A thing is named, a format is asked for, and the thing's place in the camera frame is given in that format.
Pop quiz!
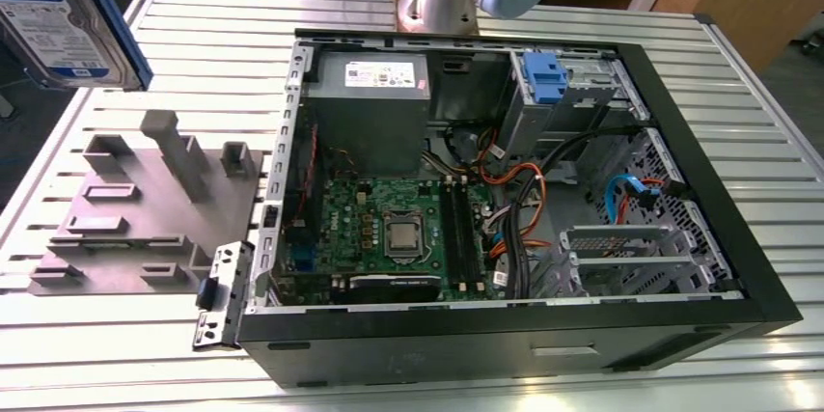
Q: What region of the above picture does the hard disk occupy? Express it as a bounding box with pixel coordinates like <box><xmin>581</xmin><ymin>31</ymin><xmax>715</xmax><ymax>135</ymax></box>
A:
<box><xmin>0</xmin><ymin>0</ymin><xmax>156</xmax><ymax>93</ymax></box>

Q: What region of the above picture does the metal disk bay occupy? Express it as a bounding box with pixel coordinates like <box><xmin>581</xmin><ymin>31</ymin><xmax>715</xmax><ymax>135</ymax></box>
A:
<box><xmin>557</xmin><ymin>223</ymin><xmax>717</xmax><ymax>298</ymax></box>

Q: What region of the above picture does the green motherboard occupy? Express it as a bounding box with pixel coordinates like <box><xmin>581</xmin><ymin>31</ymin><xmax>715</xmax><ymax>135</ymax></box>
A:
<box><xmin>281</xmin><ymin>175</ymin><xmax>511</xmax><ymax>307</ymax></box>

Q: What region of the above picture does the grey power supply unit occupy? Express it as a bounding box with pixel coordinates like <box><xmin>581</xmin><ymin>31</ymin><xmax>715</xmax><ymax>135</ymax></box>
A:
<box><xmin>301</xmin><ymin>50</ymin><xmax>431</xmax><ymax>179</ymax></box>

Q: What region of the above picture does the silver CPU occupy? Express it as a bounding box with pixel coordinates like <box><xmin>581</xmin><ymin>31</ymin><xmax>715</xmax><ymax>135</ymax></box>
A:
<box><xmin>389</xmin><ymin>223</ymin><xmax>427</xmax><ymax>257</ymax></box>

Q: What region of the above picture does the CPU socket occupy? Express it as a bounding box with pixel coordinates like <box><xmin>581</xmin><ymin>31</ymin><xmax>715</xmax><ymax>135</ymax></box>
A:
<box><xmin>381</xmin><ymin>208</ymin><xmax>435</xmax><ymax>266</ymax></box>

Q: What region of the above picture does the black RAM slot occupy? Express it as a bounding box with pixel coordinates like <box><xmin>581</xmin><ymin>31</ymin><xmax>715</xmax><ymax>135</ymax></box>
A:
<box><xmin>439</xmin><ymin>178</ymin><xmax>469</xmax><ymax>290</ymax></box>
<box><xmin>455</xmin><ymin>178</ymin><xmax>488</xmax><ymax>290</ymax></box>

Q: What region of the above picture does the metal drive cage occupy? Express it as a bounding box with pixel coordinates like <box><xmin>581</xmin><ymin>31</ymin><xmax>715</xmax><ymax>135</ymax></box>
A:
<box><xmin>501</xmin><ymin>48</ymin><xmax>647</xmax><ymax>153</ymax></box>

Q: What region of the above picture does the black graphics card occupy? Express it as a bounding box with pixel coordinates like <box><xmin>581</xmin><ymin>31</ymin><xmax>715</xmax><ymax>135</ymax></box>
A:
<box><xmin>332</xmin><ymin>274</ymin><xmax>444</xmax><ymax>305</ymax></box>

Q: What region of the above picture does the blue drive latch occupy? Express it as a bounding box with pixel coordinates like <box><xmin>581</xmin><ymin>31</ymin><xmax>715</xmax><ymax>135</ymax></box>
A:
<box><xmin>521</xmin><ymin>51</ymin><xmax>569</xmax><ymax>105</ymax></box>

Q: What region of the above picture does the black PC case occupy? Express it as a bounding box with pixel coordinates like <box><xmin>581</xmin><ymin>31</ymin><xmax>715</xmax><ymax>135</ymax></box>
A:
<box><xmin>235</xmin><ymin>28</ymin><xmax>805</xmax><ymax>389</ymax></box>

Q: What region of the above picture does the grey parts rack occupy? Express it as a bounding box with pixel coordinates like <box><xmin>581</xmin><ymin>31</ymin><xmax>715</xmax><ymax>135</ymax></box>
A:
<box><xmin>28</xmin><ymin>110</ymin><xmax>273</xmax><ymax>297</ymax></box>

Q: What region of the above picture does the wooden cabinet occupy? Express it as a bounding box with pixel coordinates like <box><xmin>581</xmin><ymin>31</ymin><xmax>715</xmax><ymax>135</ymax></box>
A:
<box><xmin>692</xmin><ymin>0</ymin><xmax>824</xmax><ymax>76</ymax></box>

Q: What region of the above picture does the orange wire bundle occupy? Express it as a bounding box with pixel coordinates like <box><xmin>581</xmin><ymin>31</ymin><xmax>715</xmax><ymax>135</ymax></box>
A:
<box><xmin>479</xmin><ymin>160</ymin><xmax>556</xmax><ymax>263</ymax></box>

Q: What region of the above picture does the blue data wire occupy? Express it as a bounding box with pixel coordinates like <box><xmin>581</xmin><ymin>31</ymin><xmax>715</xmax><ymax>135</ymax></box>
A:
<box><xmin>604</xmin><ymin>173</ymin><xmax>664</xmax><ymax>226</ymax></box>

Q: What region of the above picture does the metal expansion slot bracket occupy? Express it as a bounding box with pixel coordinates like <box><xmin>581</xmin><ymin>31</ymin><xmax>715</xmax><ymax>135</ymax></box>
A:
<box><xmin>191</xmin><ymin>240</ymin><xmax>256</xmax><ymax>353</ymax></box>

